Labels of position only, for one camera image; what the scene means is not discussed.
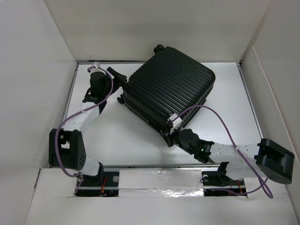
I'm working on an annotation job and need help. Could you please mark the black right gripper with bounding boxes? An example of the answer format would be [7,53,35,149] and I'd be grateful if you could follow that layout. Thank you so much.
[159,125,194,155]

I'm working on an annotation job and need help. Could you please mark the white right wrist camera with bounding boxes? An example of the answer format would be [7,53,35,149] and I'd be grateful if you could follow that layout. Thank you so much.
[167,113,182,134]

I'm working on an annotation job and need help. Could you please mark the black hard-shell suitcase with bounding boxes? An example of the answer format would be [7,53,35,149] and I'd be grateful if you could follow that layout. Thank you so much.
[117,45,216,137]

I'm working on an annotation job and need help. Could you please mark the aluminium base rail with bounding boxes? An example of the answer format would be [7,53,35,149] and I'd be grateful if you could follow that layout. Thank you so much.
[75,166,246,198]

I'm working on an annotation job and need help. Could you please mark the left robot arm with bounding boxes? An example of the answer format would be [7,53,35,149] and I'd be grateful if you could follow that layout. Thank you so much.
[48,64,127,186]

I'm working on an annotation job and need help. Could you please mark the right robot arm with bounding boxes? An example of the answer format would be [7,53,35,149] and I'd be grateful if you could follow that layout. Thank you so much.
[161,129,295,185]

